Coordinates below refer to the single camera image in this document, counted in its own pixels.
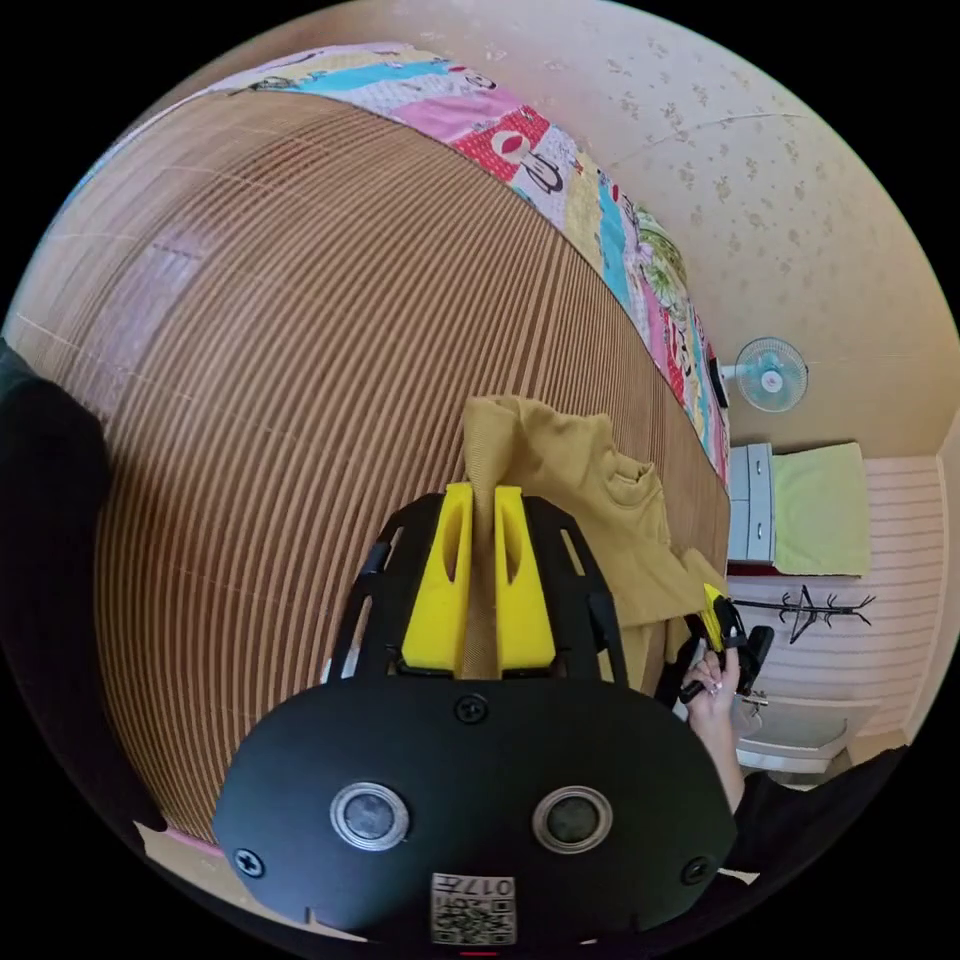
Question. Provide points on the khaki long sleeve shirt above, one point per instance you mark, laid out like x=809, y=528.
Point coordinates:
x=585, y=480

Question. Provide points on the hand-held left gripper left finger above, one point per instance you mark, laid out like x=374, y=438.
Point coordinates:
x=439, y=600

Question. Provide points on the person's right hand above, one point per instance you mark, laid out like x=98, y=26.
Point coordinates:
x=712, y=690

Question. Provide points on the bed with woven mat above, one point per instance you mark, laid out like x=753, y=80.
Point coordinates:
x=300, y=375

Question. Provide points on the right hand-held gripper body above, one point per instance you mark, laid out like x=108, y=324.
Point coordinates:
x=733, y=634

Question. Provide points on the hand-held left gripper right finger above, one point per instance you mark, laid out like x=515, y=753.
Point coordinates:
x=525, y=615

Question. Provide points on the grey cupboard with green cloth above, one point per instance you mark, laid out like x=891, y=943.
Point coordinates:
x=817, y=510

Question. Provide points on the white wall fan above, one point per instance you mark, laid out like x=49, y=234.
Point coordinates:
x=772, y=375

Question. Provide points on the person's right forearm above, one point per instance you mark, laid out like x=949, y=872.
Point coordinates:
x=721, y=757

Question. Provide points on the person's body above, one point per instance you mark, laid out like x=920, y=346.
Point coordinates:
x=817, y=817

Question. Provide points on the black coat rack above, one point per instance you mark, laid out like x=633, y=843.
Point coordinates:
x=804, y=611

